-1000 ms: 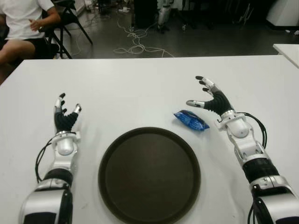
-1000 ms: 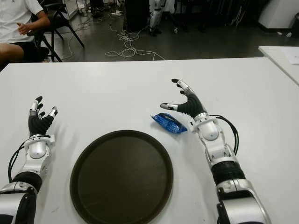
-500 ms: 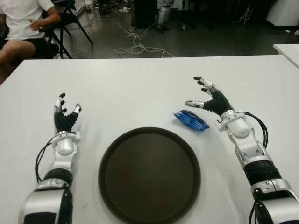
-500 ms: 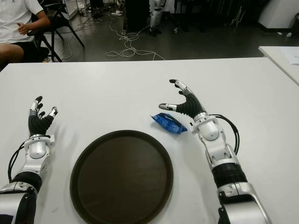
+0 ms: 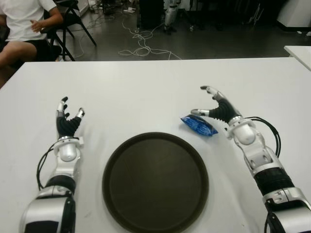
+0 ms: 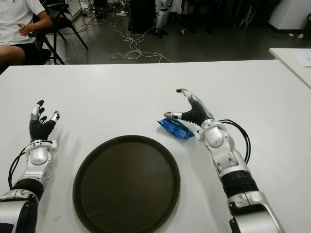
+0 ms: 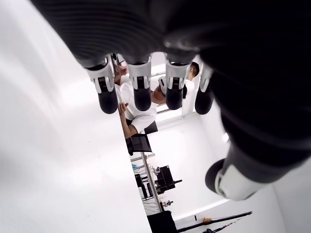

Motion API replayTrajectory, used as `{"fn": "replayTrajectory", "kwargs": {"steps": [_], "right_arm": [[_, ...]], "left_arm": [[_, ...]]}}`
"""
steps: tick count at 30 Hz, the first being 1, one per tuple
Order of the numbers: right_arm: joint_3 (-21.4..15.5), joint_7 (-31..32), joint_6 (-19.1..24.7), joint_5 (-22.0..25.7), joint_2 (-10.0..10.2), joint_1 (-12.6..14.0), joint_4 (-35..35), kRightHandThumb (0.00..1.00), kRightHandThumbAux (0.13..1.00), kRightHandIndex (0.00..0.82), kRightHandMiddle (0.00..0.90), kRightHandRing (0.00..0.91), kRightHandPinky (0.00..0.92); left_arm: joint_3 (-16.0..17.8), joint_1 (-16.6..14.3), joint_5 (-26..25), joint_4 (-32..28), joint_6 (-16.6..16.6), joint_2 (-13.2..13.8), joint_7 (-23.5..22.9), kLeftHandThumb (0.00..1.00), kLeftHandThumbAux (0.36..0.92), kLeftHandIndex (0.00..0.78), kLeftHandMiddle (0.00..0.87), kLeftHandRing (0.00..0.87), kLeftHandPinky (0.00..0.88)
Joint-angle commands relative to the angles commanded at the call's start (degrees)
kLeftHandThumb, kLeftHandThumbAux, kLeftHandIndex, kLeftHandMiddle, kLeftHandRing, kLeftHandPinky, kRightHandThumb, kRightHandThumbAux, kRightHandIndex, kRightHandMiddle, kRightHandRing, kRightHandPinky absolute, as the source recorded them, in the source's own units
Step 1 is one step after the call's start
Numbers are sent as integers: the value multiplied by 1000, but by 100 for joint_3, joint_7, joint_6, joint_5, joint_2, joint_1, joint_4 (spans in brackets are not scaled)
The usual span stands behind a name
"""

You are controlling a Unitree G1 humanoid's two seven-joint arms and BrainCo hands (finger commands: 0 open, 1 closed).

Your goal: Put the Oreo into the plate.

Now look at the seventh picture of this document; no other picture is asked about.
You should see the black cabinet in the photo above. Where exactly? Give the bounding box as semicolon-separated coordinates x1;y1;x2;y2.
147;210;176;233

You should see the standing person with black hair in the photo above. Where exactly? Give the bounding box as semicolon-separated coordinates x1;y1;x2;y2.
183;62;200;100

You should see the seated person in white shirt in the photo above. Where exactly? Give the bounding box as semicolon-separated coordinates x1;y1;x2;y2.
113;64;195;146

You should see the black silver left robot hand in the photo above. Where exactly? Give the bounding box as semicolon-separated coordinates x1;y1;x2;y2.
30;0;311;201

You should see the black laptop screen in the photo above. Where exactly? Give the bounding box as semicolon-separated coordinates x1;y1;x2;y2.
125;133;153;156

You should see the black equipment stand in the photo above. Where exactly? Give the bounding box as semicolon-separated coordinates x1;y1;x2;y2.
155;166;183;195

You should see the silver aluminium frame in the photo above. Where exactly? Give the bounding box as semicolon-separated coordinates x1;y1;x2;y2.
130;155;166;216

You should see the long black boom pole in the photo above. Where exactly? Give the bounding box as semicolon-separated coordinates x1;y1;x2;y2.
174;211;253;233

